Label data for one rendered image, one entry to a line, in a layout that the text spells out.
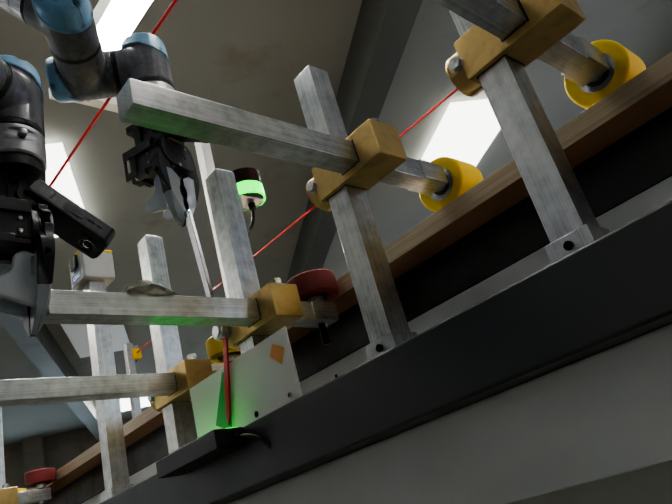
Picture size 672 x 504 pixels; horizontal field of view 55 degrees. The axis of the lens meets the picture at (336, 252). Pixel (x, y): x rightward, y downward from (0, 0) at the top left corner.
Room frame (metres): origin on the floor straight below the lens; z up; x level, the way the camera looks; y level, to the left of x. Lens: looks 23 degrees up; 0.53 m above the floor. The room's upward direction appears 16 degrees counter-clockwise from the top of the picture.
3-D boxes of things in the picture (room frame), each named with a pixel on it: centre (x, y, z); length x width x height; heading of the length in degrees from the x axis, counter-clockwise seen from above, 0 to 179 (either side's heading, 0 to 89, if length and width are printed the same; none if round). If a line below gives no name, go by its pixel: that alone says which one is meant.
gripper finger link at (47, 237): (0.63, 0.32, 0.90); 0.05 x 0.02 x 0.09; 47
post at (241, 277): (0.90, 0.15, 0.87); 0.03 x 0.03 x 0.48; 47
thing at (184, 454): (0.91, 0.25, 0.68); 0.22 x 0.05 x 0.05; 47
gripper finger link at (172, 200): (0.84, 0.23, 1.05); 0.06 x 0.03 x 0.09; 67
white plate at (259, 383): (0.91, 0.19, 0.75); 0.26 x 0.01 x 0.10; 47
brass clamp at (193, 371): (1.06, 0.32, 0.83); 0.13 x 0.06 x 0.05; 47
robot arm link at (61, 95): (0.81, 0.32, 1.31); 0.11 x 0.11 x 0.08; 14
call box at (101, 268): (1.25, 0.52, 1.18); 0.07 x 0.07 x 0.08; 47
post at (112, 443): (1.25, 0.53, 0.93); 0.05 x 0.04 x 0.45; 47
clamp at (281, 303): (0.89, 0.13, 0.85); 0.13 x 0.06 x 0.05; 47
